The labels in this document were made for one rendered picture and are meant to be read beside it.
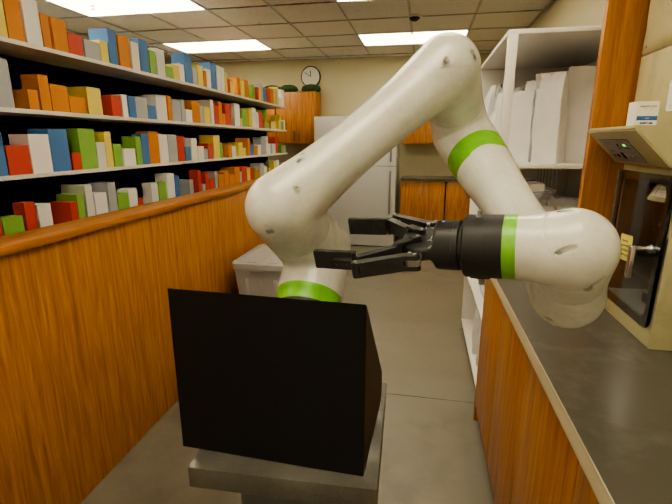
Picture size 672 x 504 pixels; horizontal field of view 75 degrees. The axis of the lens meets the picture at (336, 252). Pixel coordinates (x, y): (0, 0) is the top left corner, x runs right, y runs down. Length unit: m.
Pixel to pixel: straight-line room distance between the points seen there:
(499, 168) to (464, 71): 0.18
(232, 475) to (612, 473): 0.63
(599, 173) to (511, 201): 0.87
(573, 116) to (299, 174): 2.10
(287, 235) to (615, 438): 0.71
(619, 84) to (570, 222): 1.09
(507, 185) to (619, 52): 0.91
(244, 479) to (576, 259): 0.61
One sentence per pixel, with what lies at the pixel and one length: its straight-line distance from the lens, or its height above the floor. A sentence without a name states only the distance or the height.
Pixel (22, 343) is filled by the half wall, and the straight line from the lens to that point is 1.90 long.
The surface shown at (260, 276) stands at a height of 0.57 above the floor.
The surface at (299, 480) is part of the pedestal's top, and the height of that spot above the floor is 0.94.
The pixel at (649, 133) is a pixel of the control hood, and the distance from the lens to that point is 1.30.
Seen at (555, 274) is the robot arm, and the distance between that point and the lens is 0.62.
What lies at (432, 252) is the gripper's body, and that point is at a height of 1.32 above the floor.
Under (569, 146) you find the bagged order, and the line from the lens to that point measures 2.68.
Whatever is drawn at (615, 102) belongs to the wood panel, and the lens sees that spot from 1.67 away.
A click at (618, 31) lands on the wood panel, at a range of 1.69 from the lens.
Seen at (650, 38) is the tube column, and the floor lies 1.75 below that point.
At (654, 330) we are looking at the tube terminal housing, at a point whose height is 0.99.
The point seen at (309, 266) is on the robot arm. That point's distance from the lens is 0.83.
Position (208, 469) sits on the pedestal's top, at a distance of 0.85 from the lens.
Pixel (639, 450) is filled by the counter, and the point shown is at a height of 0.94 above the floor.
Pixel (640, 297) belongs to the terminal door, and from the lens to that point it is 1.44.
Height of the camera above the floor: 1.47
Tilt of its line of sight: 14 degrees down
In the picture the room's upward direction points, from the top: straight up
